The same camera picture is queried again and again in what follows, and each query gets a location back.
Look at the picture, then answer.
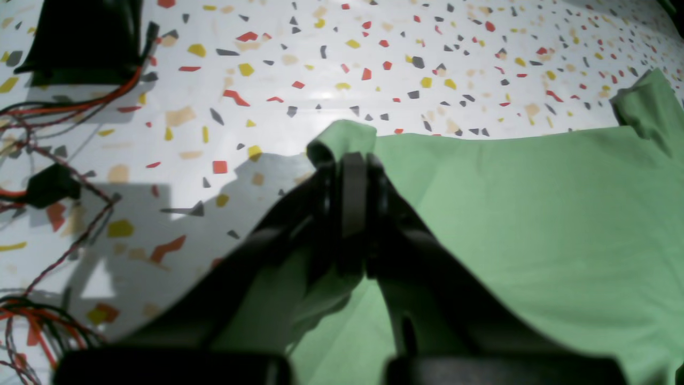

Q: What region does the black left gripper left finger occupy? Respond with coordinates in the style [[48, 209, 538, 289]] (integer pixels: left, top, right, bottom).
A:
[[112, 160, 337, 353]]

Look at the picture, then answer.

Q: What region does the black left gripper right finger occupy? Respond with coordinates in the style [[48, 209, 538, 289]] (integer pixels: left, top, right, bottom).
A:
[[356, 154, 567, 356]]

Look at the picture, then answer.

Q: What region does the light green T-shirt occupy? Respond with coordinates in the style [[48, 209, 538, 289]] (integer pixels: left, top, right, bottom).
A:
[[230, 68, 683, 384]]

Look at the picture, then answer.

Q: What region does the black curved shell right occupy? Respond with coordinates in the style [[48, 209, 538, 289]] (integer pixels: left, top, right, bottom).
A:
[[14, 1, 159, 86]]

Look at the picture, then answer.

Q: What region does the red and black wire bundle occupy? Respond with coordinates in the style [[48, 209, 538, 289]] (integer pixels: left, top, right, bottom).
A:
[[0, 21, 161, 385]]

